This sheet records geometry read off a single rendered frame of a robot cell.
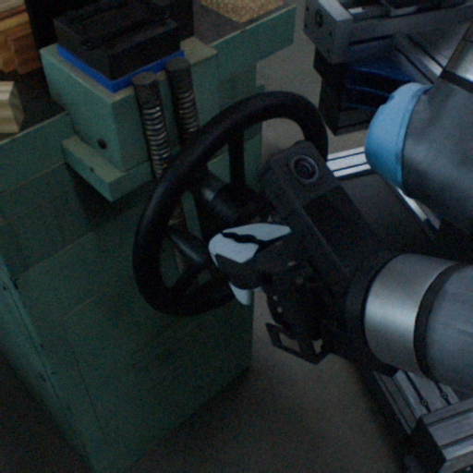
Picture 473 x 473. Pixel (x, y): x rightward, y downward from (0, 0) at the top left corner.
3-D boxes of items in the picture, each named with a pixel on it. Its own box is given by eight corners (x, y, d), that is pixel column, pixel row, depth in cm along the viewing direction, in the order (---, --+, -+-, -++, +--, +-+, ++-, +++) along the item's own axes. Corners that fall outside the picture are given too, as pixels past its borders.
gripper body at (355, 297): (264, 345, 50) (376, 397, 40) (233, 257, 46) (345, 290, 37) (326, 298, 53) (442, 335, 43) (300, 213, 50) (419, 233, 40)
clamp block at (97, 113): (120, 176, 62) (106, 104, 55) (52, 119, 69) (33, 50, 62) (224, 118, 69) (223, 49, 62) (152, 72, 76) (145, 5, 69)
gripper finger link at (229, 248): (205, 298, 57) (265, 324, 49) (184, 245, 54) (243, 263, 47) (229, 283, 58) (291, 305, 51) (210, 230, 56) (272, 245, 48)
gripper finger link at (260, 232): (229, 283, 58) (291, 305, 51) (210, 230, 56) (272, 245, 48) (252, 267, 60) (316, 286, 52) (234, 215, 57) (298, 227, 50)
